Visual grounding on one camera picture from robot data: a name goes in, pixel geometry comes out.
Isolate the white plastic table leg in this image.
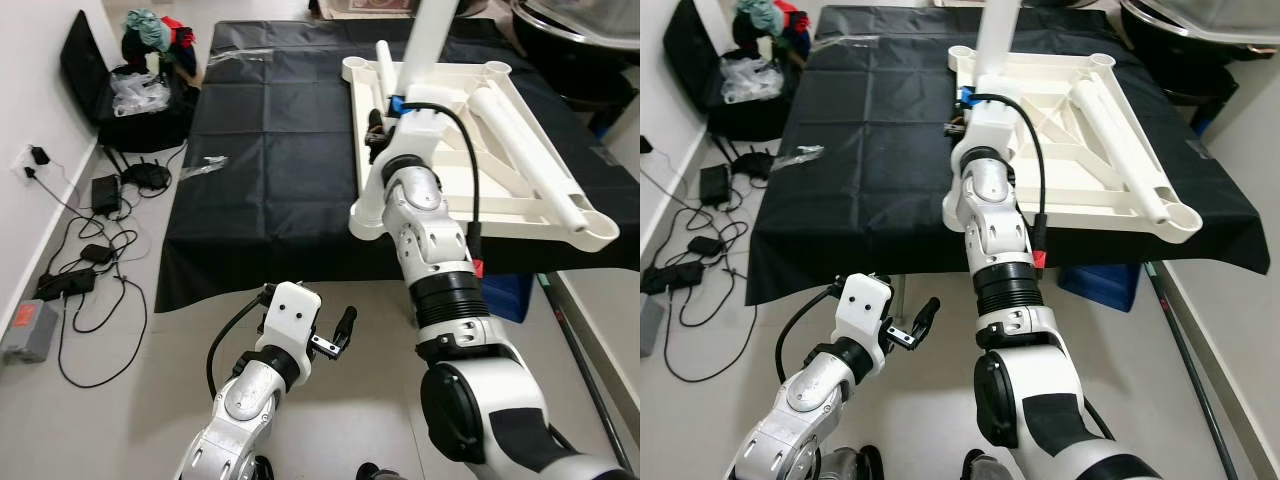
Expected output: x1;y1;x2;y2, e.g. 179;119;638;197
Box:
373;40;399;113
1068;78;1173;226
972;0;1023;79
395;0;463;96
468;83;593;234

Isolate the white plastic table top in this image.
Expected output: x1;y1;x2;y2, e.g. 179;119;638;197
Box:
340;57;623;253
943;45;1206;244

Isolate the black tablecloth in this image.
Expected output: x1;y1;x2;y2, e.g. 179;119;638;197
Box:
745;5;1271;306
152;18;641;313

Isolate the robot left leg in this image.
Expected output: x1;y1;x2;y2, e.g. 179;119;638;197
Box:
815;447;886;480

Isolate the clear plastic wrapper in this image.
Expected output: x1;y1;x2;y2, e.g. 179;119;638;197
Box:
178;155;231;181
770;145;826;171

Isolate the blue box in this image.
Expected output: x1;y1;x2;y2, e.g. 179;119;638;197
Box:
478;270;536;323
1060;262;1141;313

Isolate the large black round basin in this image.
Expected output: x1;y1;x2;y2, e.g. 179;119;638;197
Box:
510;0;641;106
1120;0;1280;106

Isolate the crumpled clear plastic bag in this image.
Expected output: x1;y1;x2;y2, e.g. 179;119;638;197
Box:
720;55;786;104
110;68;171;116

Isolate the teal cloth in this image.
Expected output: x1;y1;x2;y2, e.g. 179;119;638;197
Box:
735;0;786;41
122;8;173;53

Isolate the black rod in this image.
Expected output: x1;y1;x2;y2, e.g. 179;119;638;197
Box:
1145;262;1261;480
535;272;636;471

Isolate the black power strip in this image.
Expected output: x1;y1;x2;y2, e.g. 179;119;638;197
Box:
645;262;706;293
35;268;99;301

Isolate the black router with antennas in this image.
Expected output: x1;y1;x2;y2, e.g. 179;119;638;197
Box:
100;145;173;193

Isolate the large black power adapter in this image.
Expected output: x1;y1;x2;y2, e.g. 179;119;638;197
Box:
90;175;123;216
700;163;734;208

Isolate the clear plastic storage box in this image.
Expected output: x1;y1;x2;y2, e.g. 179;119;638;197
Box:
530;0;641;46
1130;0;1280;46

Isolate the grey box with red label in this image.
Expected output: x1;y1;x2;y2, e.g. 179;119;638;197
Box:
640;295;666;351
0;298;59;363

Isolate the black fabric bag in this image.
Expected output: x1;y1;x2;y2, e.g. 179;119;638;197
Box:
662;0;801;143
58;10;201;153

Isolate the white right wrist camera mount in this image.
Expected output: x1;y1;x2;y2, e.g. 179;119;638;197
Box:
385;95;446;166
960;90;1026;161

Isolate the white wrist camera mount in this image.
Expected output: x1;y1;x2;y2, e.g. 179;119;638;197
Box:
838;272;896;353
385;95;446;166
262;281;324;361
960;90;1026;161

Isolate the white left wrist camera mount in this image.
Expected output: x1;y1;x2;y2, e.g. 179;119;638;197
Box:
838;272;896;353
262;281;324;361

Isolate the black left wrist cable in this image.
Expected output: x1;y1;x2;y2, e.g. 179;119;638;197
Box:
775;283;849;386
205;285;276;401

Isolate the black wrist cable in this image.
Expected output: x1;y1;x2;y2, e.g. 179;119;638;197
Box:
775;283;849;386
388;95;488;281
962;90;1051;271
205;285;276;401

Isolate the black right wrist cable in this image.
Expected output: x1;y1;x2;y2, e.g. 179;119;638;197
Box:
962;90;1051;271
388;95;488;281

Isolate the black floor cable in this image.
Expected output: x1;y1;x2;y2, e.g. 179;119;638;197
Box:
662;270;751;383
55;275;149;389

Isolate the white wall socket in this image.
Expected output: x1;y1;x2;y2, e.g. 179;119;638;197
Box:
10;143;46;186

